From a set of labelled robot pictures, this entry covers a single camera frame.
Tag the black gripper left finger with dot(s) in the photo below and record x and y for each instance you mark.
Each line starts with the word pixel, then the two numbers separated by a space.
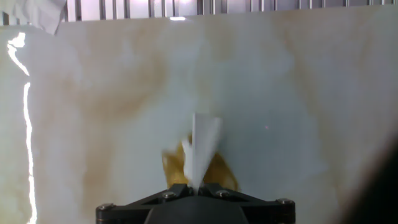
pixel 124 213

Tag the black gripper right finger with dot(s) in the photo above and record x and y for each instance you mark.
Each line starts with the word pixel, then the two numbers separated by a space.
pixel 270 213

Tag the gold tissue pack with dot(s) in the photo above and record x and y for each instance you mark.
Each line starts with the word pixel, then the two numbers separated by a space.
pixel 224 174

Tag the white napkin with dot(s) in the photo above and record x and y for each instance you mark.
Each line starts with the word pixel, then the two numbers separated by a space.
pixel 202 149

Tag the marble pattern board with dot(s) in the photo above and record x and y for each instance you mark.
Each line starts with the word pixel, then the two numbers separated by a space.
pixel 280 77

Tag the crumpled white tissue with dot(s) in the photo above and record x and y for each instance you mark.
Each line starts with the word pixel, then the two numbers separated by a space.
pixel 37 12

